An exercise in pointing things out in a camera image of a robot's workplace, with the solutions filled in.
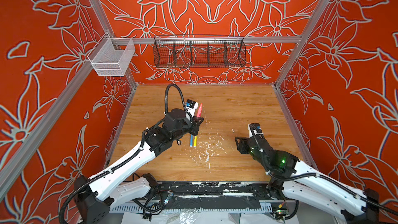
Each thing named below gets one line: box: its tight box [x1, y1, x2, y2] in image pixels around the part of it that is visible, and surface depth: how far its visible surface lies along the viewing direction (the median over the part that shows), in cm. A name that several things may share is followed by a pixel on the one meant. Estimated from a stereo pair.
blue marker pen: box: [189, 133, 194, 148], surface depth 90 cm
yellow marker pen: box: [193, 135, 198, 148], surface depth 91 cm
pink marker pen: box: [196, 102, 203, 118], surface depth 68 cm
